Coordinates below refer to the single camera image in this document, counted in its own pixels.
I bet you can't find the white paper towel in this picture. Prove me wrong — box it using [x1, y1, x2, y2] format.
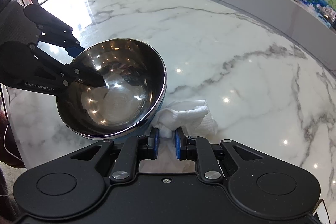
[151, 100, 218, 139]

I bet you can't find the blue steel bowl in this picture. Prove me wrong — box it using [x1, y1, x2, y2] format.
[56, 38, 167, 139]

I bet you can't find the white smartphone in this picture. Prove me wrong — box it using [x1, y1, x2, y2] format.
[313, 199, 331, 224]

